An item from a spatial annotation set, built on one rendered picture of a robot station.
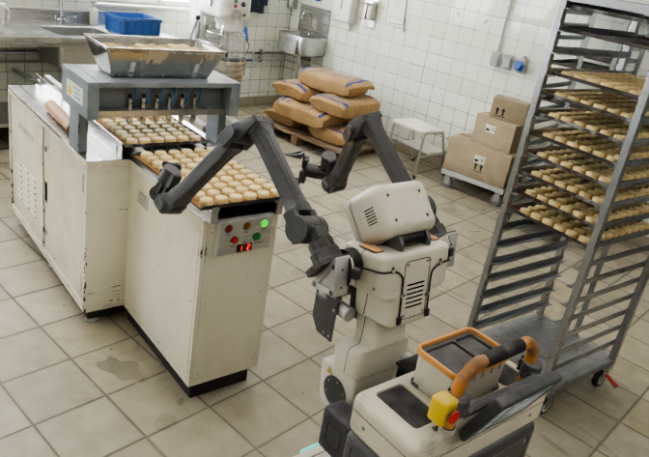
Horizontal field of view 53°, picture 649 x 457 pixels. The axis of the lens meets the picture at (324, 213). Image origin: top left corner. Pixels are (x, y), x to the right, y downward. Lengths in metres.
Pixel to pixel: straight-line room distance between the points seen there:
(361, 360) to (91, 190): 1.55
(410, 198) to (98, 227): 1.67
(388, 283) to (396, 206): 0.21
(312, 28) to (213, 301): 5.30
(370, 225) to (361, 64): 5.37
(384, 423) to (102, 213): 1.81
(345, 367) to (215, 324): 0.86
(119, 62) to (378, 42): 4.38
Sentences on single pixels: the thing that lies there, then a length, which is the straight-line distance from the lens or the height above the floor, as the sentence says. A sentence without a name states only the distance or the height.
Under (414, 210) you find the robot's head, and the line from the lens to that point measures 1.81.
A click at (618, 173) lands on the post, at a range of 2.77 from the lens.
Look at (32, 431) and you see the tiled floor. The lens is 2.78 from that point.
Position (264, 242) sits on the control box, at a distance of 2.57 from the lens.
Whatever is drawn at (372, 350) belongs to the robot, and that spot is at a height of 0.78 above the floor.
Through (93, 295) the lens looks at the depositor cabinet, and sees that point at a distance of 3.22.
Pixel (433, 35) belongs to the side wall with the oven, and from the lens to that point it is 6.55.
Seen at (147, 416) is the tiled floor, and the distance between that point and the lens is 2.80.
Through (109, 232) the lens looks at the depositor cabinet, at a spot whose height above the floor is 0.49.
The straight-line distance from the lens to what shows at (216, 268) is 2.54.
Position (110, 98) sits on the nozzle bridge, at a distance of 2.97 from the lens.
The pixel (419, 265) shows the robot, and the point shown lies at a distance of 1.81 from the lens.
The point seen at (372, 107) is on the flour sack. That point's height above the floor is 0.47.
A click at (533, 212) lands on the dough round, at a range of 3.12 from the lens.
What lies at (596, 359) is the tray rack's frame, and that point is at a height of 0.15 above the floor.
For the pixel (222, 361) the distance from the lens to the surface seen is 2.82.
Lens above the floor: 1.83
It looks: 22 degrees down
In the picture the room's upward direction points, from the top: 10 degrees clockwise
